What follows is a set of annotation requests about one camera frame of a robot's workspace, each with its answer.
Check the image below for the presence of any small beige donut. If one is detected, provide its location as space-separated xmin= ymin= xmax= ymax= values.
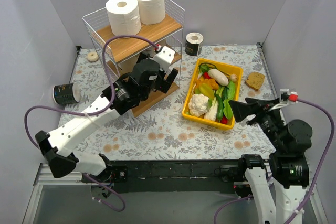
xmin=87 ymin=51 xmax=99 ymax=62

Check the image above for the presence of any yellow plastic bin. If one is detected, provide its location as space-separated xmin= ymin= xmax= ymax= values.
xmin=182 ymin=59 xmax=243 ymax=131

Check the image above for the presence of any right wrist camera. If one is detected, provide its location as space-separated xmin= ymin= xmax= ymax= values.
xmin=270 ymin=89 xmax=299 ymax=111

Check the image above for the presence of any bok choy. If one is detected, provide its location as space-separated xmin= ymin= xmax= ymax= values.
xmin=204 ymin=97 xmax=218 ymax=122

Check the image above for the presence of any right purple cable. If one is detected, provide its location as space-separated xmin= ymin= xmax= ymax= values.
xmin=213 ymin=98 xmax=336 ymax=224

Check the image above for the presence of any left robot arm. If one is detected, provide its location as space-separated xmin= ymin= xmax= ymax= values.
xmin=35 ymin=46 xmax=178 ymax=182

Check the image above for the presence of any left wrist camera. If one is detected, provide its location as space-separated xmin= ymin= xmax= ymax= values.
xmin=152 ymin=46 xmax=175 ymax=72

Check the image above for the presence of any white cauliflower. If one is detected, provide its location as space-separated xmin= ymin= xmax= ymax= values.
xmin=188 ymin=93 xmax=209 ymax=117

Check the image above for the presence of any yellow orange pepper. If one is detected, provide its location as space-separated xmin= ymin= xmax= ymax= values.
xmin=194 ymin=79 xmax=219 ymax=100

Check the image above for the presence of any garlic bulb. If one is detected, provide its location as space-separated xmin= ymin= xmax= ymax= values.
xmin=229 ymin=74 xmax=238 ymax=82

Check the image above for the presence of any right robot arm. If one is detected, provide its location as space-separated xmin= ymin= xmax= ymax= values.
xmin=229 ymin=92 xmax=312 ymax=223

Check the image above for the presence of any green cucumber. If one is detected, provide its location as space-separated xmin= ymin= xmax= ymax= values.
xmin=225 ymin=80 xmax=236 ymax=100

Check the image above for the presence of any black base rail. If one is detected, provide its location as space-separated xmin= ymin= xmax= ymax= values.
xmin=112 ymin=159 xmax=248 ymax=193

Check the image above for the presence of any black roll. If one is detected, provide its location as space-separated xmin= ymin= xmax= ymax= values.
xmin=185 ymin=33 xmax=204 ymax=56
xmin=52 ymin=83 xmax=80 ymax=105

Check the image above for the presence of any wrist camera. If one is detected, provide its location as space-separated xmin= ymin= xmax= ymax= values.
xmin=270 ymin=89 xmax=299 ymax=111
xmin=152 ymin=46 xmax=175 ymax=72

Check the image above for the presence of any black wrapped roll on side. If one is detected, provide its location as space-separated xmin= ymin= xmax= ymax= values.
xmin=52 ymin=83 xmax=80 ymax=105

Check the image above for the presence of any floral table mat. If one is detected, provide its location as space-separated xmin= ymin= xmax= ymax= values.
xmin=66 ymin=45 xmax=275 ymax=160

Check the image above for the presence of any white paper towel roll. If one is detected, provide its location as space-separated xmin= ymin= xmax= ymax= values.
xmin=106 ymin=0 xmax=141 ymax=36
xmin=138 ymin=0 xmax=165 ymax=25

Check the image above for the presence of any white wire wooden shelf rack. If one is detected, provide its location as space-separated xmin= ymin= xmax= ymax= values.
xmin=82 ymin=0 xmax=185 ymax=118

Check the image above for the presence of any brown printed paper roll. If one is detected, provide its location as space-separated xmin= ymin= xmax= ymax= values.
xmin=147 ymin=39 xmax=167 ymax=51

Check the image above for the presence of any white radish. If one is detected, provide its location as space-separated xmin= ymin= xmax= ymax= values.
xmin=207 ymin=69 xmax=229 ymax=86

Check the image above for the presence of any bread slice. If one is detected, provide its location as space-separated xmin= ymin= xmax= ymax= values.
xmin=245 ymin=72 xmax=265 ymax=91

